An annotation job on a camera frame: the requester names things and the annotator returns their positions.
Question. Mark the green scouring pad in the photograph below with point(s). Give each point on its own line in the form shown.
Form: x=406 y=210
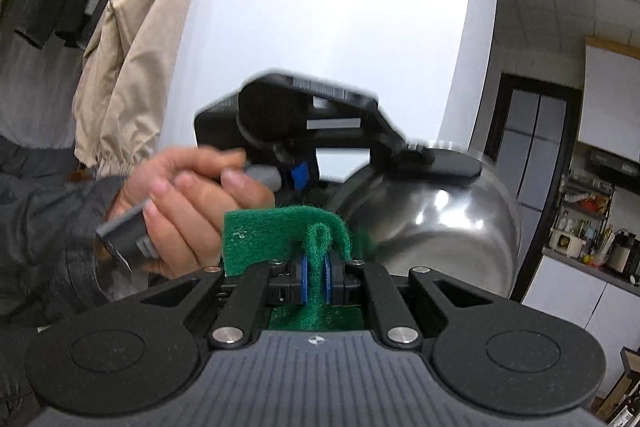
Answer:
x=260 y=237

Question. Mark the black coffee machine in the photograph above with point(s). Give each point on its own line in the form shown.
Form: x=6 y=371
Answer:
x=624 y=254

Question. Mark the wooden furniture piece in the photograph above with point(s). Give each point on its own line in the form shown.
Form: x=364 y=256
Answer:
x=625 y=387

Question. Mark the metal kitchen shelf rack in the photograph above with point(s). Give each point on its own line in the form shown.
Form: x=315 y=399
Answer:
x=585 y=207

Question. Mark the person's left hand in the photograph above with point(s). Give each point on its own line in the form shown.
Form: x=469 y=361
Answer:
x=185 y=217

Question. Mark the white base cabinet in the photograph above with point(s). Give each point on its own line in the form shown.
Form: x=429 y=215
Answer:
x=575 y=302

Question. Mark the stainless steel bowl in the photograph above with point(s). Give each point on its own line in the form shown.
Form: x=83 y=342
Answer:
x=450 y=227

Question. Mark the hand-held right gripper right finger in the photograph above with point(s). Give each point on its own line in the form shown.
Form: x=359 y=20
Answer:
x=327 y=282

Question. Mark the beige jacket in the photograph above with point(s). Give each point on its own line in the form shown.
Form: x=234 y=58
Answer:
x=140 y=57

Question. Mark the white wall cabinet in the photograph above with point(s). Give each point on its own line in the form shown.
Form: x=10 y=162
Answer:
x=612 y=97

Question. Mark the person's left forearm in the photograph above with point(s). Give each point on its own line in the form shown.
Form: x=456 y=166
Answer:
x=45 y=237

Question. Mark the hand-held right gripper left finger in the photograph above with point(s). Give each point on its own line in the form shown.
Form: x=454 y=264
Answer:
x=303 y=282

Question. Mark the black range hood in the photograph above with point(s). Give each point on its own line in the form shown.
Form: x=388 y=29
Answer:
x=612 y=162

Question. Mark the black framed glass door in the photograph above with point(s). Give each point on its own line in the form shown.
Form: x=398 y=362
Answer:
x=540 y=142

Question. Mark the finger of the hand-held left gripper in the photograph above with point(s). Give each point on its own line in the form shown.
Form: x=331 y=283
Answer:
x=440 y=164

